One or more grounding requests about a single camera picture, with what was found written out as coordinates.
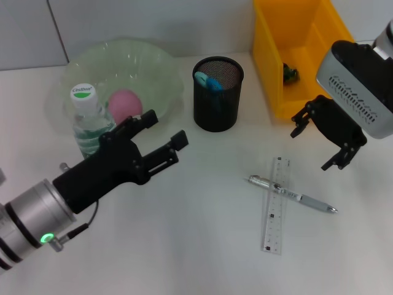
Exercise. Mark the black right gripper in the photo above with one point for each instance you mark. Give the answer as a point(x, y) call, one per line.
point(337, 123)

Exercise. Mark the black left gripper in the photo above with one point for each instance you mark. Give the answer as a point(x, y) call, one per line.
point(101, 172)

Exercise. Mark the pink peach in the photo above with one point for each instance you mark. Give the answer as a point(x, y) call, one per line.
point(124, 104)

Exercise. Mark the blue teal scissors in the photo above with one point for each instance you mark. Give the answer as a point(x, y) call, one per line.
point(212, 83)

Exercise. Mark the green plastic wrapper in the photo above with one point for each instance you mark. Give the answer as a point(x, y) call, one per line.
point(290, 75)

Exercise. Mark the clear green-label water bottle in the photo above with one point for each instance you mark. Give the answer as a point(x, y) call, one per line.
point(83, 95)

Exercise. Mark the transparent plastic ruler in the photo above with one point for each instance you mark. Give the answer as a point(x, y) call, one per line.
point(273, 227)

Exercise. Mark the black mesh pen holder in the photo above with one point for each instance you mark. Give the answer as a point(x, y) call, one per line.
point(215, 120)

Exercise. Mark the clear grey ballpoint pen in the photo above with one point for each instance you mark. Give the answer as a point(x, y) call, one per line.
point(313, 202)

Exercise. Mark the translucent green fruit plate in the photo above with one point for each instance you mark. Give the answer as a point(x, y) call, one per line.
point(138, 67)

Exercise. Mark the yellow plastic bin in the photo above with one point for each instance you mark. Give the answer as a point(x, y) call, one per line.
point(276, 46)

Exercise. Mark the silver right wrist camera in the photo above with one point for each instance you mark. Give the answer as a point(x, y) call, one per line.
point(353, 83)

